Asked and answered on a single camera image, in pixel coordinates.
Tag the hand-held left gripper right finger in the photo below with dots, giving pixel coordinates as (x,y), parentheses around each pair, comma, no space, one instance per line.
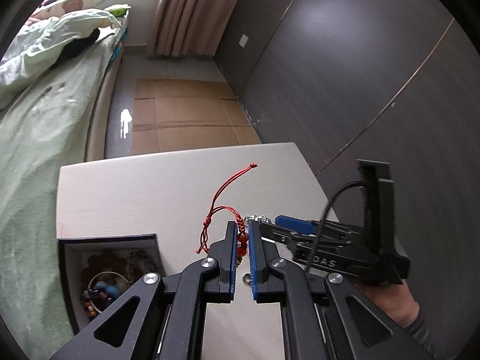
(254,262)

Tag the printed window seat cushion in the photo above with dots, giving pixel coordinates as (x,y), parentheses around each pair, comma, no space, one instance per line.
(75,3)

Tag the pink curtain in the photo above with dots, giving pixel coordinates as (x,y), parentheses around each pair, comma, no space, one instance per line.
(187,15)

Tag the white low table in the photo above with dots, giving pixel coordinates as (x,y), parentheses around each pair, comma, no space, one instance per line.
(150,195)

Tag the person's right forearm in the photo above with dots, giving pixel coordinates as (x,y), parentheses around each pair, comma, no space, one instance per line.
(422,332)

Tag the black jewelry box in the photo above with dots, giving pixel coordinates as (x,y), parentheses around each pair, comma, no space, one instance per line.
(73,281)

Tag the light green duvet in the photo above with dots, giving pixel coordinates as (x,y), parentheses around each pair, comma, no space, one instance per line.
(37,56)

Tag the blue cartoon printed bed side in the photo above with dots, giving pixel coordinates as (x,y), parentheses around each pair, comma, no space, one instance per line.
(118,50)

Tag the person's right hand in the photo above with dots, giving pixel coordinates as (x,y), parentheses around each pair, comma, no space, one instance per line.
(393,303)

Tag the flat cardboard sheet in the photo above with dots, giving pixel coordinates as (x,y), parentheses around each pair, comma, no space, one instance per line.
(187,120)

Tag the pile of beaded jewelry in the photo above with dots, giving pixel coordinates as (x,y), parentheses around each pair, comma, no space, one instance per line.
(108,270)

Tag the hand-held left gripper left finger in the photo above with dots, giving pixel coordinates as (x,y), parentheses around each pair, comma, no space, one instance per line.
(233,262)

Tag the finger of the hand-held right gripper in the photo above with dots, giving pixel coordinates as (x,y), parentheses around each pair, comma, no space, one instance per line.
(292,222)
(273,234)

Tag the small green cloth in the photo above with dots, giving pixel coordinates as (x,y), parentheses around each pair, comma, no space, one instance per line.
(118,9)

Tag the green bed sheet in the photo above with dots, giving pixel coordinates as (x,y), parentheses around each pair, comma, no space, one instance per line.
(30,176)

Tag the white wall socket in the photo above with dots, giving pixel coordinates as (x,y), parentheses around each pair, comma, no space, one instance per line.
(243,40)

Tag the black garment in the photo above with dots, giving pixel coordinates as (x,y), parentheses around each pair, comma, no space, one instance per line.
(78,47)

